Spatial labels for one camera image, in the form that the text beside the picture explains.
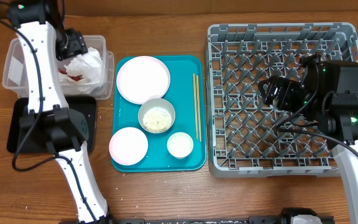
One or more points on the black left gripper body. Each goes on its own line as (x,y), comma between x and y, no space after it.
(69,43)

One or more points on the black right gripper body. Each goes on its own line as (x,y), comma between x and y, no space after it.
(292,96)

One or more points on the large pink plate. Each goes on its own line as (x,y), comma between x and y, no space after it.
(143,78)

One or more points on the wooden chopstick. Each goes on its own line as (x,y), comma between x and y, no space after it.
(195,105)
(198,106)

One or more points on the grey bowl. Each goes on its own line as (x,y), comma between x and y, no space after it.
(157,102)

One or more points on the small pink plate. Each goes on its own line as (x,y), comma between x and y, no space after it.
(128,146)

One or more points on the small white cup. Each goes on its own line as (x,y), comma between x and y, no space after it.
(180,145)

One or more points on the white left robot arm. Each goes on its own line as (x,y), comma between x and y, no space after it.
(50,123)

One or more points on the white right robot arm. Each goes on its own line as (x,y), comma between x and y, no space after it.
(350,130)

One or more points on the black food waste tray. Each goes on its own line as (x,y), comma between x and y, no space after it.
(84,104)

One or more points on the red wrapper scrap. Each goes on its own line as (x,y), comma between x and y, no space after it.
(64,76)

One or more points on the grey plastic dish rack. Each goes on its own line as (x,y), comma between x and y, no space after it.
(243,137)

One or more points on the cooked rice pile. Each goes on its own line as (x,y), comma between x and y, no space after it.
(157,120)

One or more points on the teal plastic tray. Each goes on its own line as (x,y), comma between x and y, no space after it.
(180,95)

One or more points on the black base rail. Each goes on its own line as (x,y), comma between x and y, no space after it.
(287,216)

